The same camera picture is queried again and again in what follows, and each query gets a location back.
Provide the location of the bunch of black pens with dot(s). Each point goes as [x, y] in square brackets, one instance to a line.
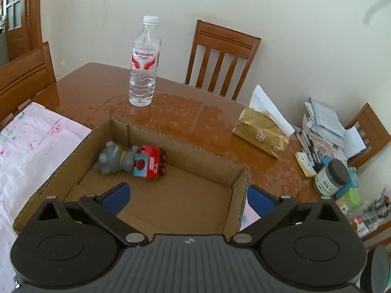
[311, 149]

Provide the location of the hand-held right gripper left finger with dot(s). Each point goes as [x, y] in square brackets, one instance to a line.
[117, 200]

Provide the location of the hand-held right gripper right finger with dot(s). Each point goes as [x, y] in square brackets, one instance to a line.
[258, 203]

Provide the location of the pink floral cloth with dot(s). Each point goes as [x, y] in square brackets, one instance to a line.
[30, 146]

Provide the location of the jar with red label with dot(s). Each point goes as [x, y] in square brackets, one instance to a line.
[365, 226]

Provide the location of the clear water bottle red label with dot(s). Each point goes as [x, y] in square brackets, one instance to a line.
[143, 76]

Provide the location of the yellow sticky note pad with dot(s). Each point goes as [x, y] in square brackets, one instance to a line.
[305, 163]

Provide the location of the wooden door glass panes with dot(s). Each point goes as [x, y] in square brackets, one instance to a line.
[18, 39]

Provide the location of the cardboard box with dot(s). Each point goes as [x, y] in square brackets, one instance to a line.
[183, 195]

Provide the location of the stack of white papers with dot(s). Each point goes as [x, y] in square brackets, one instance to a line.
[323, 113]

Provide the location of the light blue box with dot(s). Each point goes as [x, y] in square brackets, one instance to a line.
[354, 180]

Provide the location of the red toy truck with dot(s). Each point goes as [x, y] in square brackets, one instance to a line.
[151, 158]

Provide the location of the dark grey round object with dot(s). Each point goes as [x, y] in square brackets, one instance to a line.
[378, 268]

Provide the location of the grey animal toy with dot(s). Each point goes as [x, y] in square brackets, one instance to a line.
[111, 155]

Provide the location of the glass jar black lid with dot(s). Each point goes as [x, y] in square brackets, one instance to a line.
[331, 177]

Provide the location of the bottle with green lid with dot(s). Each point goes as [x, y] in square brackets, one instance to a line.
[352, 197]

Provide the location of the gold tissue pack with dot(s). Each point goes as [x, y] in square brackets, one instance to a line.
[259, 128]

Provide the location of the wooden slatted dining chair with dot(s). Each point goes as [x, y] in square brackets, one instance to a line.
[371, 125]
[27, 73]
[226, 36]

